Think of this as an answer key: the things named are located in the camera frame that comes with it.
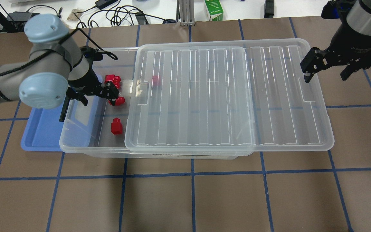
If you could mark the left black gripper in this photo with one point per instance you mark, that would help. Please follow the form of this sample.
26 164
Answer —
83 82

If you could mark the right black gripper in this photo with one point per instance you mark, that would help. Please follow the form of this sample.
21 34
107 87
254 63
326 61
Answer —
349 42

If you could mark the red block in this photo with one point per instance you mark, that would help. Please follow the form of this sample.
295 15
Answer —
114 79
117 101
116 126
156 80

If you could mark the clear plastic box lid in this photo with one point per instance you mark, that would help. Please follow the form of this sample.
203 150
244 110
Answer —
289 114

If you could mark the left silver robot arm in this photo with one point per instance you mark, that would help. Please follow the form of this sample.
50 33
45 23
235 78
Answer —
58 70

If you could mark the clear plastic storage box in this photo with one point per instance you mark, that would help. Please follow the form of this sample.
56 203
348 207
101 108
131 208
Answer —
108 135

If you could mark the red block in box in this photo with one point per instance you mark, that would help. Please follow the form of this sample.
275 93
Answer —
156 80

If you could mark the red block under lid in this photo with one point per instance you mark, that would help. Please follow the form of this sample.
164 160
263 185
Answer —
117 101

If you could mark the blue plastic tray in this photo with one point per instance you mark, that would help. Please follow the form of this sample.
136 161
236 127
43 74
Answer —
43 130

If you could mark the black power adapter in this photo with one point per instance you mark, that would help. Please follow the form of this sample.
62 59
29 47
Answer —
101 4

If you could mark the black device on desk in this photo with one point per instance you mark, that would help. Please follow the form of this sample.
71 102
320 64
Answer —
19 19

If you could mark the green white carton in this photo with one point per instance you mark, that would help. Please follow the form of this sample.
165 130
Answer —
214 10

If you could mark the black box latch handle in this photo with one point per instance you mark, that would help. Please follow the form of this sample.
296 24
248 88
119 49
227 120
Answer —
64 109

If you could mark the aluminium frame post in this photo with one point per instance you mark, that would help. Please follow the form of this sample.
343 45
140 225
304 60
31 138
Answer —
185 12

